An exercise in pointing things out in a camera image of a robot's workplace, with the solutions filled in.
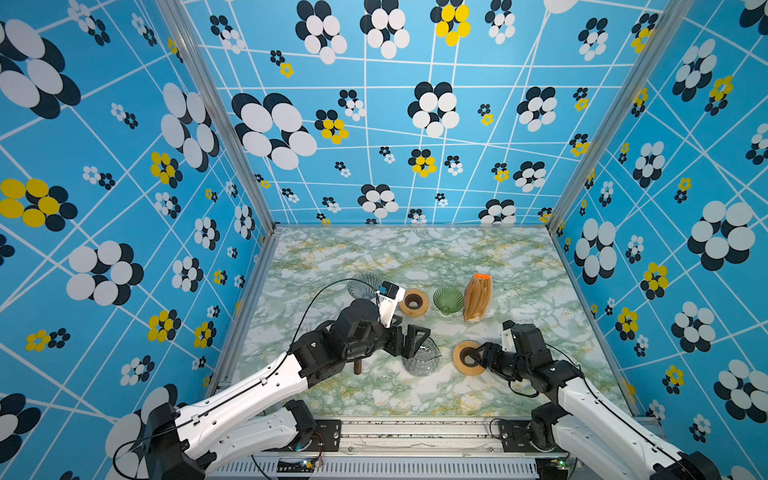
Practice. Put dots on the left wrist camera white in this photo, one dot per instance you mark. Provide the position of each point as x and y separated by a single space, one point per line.
388 297

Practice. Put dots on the right aluminium corner post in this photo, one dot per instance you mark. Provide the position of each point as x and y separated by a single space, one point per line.
669 24

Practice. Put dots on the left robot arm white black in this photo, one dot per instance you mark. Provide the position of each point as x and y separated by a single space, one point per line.
258 413

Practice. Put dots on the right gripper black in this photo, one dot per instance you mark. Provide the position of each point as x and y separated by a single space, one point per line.
490 357

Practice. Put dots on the green glass dripper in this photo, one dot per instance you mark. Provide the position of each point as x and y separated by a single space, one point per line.
448 300

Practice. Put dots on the right circuit board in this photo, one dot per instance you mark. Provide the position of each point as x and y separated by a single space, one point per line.
555 469

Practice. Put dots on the left aluminium corner post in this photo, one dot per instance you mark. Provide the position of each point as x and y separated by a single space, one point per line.
175 19

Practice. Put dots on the ribbed glass carafe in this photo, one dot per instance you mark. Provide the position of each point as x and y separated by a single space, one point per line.
425 361

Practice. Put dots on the circuit board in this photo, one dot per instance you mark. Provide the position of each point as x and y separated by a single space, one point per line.
555 469
296 466

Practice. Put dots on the aluminium corner post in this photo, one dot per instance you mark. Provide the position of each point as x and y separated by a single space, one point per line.
175 19
669 24

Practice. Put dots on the aluminium front rail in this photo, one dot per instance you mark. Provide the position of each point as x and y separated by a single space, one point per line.
410 448

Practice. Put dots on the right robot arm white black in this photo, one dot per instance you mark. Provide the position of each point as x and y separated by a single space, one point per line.
578 418

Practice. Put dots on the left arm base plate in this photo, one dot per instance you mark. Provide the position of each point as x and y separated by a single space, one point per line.
325 436

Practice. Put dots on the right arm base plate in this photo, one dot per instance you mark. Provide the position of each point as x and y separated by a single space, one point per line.
520 436

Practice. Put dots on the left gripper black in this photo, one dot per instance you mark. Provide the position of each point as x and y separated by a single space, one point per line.
411 346

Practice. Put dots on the left circuit board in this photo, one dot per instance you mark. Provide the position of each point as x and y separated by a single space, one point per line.
296 466

